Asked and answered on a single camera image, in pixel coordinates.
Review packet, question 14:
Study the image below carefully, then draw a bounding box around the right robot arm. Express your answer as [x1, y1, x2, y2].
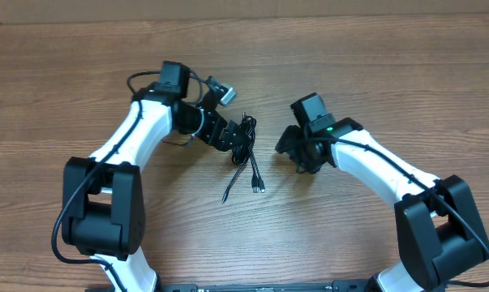
[276, 92, 489, 292]

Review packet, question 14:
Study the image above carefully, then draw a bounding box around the black USB-C cable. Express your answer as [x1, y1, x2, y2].
[221, 115, 257, 204]

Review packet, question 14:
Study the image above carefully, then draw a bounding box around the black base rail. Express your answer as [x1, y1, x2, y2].
[154, 279, 382, 292]

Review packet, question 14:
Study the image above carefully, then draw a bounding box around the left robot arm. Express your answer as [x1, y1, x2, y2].
[51, 61, 246, 291]

